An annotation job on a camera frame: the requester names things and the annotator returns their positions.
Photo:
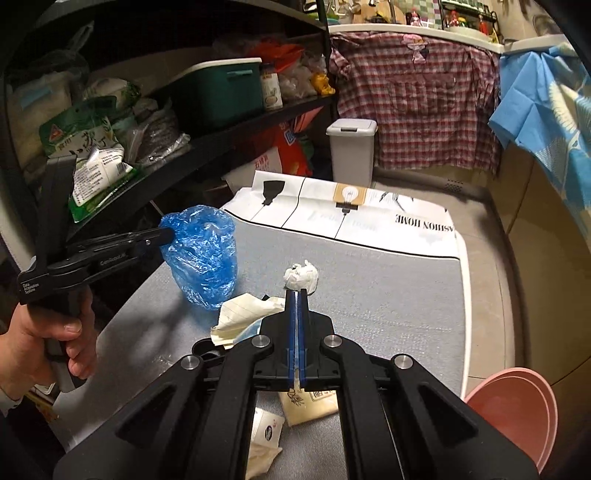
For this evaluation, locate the yellow figurine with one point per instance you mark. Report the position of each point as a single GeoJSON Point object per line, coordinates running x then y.
{"type": "Point", "coordinates": [322, 83]}

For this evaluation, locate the white tissue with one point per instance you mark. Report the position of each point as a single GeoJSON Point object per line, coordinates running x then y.
{"type": "Point", "coordinates": [302, 276]}

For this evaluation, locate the orange snack bag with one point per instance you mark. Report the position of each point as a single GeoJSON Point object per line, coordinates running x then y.
{"type": "Point", "coordinates": [293, 152]}

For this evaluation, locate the blue plastic bag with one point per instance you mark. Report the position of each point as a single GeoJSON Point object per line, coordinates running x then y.
{"type": "Point", "coordinates": [203, 263]}

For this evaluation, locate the clear plastic bag dark contents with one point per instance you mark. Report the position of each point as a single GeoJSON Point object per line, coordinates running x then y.
{"type": "Point", "coordinates": [159, 134]}

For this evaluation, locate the cream lined paper sheet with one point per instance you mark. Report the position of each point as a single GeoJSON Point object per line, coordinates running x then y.
{"type": "Point", "coordinates": [240, 314]}

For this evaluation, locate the plain blue cloth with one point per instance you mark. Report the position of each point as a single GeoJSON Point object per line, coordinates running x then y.
{"type": "Point", "coordinates": [521, 106]}

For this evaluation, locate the black shelf rack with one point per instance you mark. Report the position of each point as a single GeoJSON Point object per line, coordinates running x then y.
{"type": "Point", "coordinates": [221, 134]}

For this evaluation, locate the small white packet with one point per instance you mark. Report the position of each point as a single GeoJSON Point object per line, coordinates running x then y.
{"type": "Point", "coordinates": [268, 427]}

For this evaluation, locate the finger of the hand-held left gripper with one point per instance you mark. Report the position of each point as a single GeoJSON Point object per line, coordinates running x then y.
{"type": "Point", "coordinates": [120, 259]}
{"type": "Point", "coordinates": [138, 235]}

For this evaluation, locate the green white rice bag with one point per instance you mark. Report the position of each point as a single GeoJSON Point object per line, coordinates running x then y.
{"type": "Point", "coordinates": [87, 152]}

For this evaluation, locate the orange plastic bag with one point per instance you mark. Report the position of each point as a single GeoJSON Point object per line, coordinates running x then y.
{"type": "Point", "coordinates": [277, 53]}

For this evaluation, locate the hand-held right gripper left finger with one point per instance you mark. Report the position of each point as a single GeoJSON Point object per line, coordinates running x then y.
{"type": "Point", "coordinates": [291, 332]}

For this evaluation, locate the beige paper packet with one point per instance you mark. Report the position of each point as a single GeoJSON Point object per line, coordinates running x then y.
{"type": "Point", "coordinates": [309, 408]}

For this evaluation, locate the white lidded bin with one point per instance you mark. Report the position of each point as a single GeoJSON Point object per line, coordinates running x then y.
{"type": "Point", "coordinates": [351, 152]}

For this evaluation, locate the green storage box white lid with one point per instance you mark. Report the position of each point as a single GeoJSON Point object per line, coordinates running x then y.
{"type": "Point", "coordinates": [217, 97]}

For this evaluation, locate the red plaid shirt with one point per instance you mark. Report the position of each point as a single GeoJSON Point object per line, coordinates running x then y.
{"type": "Point", "coordinates": [415, 110]}

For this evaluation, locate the pink plastic basin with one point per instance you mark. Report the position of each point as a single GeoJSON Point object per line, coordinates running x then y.
{"type": "Point", "coordinates": [512, 406]}

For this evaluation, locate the person's left hand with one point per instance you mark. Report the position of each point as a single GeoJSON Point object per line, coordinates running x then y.
{"type": "Point", "coordinates": [27, 350]}

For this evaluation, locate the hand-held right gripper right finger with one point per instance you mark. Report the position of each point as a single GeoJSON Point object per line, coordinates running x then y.
{"type": "Point", "coordinates": [303, 332]}

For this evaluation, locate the crumpled beige paper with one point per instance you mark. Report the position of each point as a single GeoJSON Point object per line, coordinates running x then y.
{"type": "Point", "coordinates": [261, 461]}

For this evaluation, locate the cream blue floral curtain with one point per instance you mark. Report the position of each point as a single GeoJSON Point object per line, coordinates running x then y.
{"type": "Point", "coordinates": [575, 138]}

